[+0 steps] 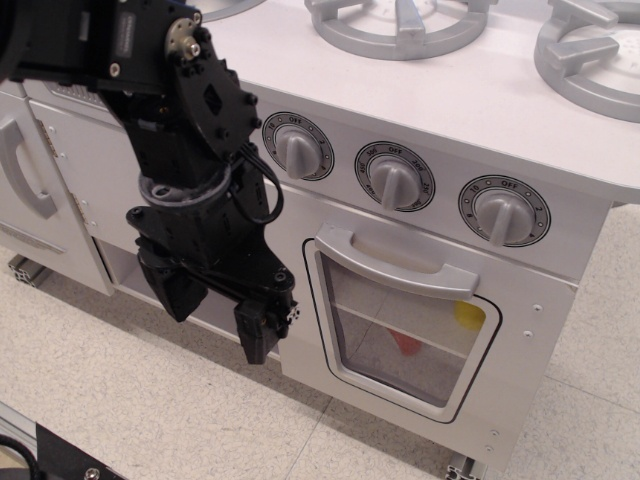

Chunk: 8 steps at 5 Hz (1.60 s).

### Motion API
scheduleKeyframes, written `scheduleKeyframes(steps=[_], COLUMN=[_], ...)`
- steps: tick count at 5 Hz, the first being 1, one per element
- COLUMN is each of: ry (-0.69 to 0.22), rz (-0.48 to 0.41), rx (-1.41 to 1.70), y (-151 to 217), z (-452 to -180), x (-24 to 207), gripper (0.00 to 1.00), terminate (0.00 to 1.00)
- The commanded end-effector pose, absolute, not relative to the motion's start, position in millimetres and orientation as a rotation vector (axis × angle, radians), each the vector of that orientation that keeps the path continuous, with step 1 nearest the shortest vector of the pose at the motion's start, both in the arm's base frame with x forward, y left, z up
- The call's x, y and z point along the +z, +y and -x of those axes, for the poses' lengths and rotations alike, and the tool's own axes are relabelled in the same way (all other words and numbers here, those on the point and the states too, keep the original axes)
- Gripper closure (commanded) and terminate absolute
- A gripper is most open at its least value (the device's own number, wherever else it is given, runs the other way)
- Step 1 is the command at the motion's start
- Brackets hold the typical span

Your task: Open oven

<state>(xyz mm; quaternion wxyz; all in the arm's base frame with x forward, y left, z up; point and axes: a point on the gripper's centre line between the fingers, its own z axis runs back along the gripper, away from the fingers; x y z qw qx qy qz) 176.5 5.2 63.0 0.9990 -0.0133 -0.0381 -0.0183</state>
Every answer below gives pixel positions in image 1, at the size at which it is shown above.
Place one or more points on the grey stove knob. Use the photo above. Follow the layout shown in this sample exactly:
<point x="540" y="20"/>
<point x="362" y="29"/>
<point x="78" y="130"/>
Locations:
<point x="394" y="176"/>
<point x="298" y="146"/>
<point x="504" y="211"/>

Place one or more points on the aluminium frame rail right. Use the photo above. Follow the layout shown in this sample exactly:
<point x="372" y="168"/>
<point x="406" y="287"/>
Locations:
<point x="462" y="467"/>

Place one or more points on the white oven door with window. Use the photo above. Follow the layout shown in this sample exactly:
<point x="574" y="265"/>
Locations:
<point x="359" y="275"/>

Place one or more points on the orange red toy food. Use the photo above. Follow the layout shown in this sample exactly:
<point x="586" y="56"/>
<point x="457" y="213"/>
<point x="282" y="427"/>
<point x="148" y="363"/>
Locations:
<point x="407" y="345"/>

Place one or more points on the silver burner grate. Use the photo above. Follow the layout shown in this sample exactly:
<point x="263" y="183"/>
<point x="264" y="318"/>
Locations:
<point x="588" y="52"/>
<point x="410" y="41"/>

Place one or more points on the middle silver burner grate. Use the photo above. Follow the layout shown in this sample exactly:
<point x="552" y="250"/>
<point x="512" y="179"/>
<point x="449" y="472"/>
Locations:
<point x="410" y="41"/>

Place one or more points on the right silver burner grate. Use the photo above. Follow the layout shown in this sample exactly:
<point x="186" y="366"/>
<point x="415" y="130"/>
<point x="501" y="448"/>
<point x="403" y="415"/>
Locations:
<point x="588" y="52"/>

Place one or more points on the yellow toy bottle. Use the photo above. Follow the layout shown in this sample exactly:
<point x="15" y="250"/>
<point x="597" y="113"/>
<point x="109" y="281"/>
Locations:
<point x="469" y="316"/>

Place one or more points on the right grey stove knob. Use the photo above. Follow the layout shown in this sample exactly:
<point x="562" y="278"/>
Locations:
<point x="504" y="211"/>

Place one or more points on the white left cabinet door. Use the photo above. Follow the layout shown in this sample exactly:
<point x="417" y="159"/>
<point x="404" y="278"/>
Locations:
<point x="39" y="218"/>

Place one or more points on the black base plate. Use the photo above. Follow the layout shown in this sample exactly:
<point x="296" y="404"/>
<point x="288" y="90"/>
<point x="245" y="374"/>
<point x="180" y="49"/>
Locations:
<point x="59" y="459"/>

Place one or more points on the white middle cabinet door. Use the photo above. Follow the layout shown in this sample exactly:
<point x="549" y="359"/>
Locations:
<point x="98" y="165"/>

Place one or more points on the aluminium frame rail left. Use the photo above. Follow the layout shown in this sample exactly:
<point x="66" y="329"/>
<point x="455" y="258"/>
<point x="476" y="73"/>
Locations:
<point x="28" y="271"/>

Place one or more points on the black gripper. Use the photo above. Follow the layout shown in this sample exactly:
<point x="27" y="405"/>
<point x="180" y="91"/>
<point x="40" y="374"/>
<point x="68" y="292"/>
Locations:
<point x="211" y="238"/>

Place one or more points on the left grey stove knob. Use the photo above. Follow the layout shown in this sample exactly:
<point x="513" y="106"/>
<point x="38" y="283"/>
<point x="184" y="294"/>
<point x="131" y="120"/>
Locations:
<point x="298" y="146"/>

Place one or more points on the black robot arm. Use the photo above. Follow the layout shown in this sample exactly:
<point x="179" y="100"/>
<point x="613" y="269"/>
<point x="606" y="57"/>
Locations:
<point x="189" y="123"/>

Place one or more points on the silver vent grille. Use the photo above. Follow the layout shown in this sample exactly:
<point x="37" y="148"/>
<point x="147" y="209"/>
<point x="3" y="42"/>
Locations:
<point x="76" y="93"/>

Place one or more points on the aluminium frame rail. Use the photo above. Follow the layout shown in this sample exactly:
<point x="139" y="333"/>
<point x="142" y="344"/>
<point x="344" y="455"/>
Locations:
<point x="28" y="271"/>
<point x="462" y="467"/>

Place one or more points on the silver left cabinet handle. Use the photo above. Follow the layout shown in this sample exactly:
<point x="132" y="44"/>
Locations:
<point x="41" y="204"/>

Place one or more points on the middle grey stove knob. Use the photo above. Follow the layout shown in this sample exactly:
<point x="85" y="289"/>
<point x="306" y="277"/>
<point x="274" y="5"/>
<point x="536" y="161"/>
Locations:
<point x="394" y="176"/>

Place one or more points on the white cabinet door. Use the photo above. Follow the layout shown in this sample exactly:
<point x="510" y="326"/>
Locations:
<point x="39" y="218"/>
<point x="98" y="165"/>

